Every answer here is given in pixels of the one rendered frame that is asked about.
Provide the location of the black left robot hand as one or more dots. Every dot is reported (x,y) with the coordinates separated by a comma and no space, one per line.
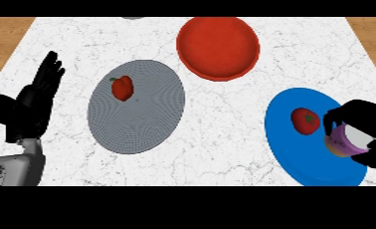
(35,102)

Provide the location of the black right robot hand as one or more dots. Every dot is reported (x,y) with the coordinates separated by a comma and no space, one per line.
(353,110)

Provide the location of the purple can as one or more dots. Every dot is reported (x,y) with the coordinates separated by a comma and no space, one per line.
(349,140)

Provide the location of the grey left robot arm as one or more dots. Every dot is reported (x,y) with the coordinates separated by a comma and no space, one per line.
(22,165)

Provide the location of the blue plate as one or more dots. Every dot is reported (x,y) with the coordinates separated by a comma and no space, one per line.
(303,146)

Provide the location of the red bowl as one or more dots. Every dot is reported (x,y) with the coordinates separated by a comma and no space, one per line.
(218,47)

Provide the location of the red tomato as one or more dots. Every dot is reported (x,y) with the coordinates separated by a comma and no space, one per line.
(306,120)

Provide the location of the red bell pepper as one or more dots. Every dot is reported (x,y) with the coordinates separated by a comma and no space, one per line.
(123,88)

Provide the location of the grey round placemat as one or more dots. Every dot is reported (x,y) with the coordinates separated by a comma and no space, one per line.
(138,113)

